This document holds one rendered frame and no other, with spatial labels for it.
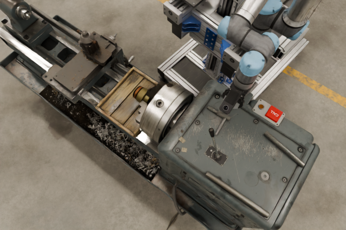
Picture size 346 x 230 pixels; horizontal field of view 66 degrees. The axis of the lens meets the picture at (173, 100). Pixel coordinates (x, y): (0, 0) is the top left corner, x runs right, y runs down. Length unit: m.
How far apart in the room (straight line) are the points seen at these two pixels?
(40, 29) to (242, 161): 1.55
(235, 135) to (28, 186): 1.96
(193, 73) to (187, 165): 1.49
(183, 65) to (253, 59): 1.69
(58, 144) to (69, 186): 0.39
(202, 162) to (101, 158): 1.49
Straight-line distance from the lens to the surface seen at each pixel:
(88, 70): 1.73
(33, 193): 2.67
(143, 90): 1.43
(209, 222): 1.87
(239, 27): 1.02
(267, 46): 1.00
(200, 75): 2.53
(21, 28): 2.09
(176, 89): 1.32
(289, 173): 1.25
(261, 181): 1.21
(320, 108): 2.97
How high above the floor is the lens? 2.39
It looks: 66 degrees down
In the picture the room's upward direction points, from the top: 1 degrees clockwise
